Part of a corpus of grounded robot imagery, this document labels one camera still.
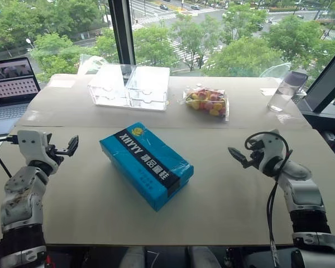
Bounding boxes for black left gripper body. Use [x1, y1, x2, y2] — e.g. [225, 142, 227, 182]
[45, 143, 65, 166]

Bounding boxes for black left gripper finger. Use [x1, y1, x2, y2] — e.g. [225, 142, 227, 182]
[66, 135, 80, 153]
[55, 147, 75, 158]

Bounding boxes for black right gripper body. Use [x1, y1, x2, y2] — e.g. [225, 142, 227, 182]
[250, 140, 266, 170]

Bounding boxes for blue rectangular box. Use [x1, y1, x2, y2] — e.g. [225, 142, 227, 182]
[99, 121, 194, 212]

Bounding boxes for clear bag of colourful candies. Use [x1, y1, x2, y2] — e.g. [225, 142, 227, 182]
[182, 85, 230, 122]

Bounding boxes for white paper sheet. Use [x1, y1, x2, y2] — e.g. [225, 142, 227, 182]
[259, 87, 280, 97]

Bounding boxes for clear water bottle grey lid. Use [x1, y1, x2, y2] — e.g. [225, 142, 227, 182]
[266, 70, 308, 112]

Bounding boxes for clear acrylic drawer box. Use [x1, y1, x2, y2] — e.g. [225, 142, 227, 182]
[87, 63, 171, 112]

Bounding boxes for grey open laptop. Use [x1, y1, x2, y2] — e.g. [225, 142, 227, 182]
[0, 57, 42, 137]

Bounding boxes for clear curved plastic shell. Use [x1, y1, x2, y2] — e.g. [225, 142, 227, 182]
[260, 62, 293, 79]

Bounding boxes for grey rounded shape under table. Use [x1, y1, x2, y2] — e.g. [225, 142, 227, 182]
[122, 246, 146, 268]
[187, 246, 213, 268]

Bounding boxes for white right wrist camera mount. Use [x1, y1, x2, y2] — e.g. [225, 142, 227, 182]
[257, 129, 286, 168]

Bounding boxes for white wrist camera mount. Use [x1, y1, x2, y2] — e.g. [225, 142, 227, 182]
[257, 129, 286, 168]
[17, 130, 60, 175]

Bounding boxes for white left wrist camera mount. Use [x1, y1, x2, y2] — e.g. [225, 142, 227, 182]
[17, 130, 60, 175]

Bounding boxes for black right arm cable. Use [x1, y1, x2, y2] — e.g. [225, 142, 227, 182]
[244, 131, 294, 262]

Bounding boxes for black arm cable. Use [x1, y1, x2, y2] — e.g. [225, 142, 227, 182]
[0, 135, 19, 179]
[244, 131, 294, 262]

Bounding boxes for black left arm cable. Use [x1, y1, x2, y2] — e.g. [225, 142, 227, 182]
[0, 135, 19, 179]

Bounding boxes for black window frame post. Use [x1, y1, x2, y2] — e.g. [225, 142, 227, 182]
[297, 35, 335, 122]
[107, 0, 137, 65]

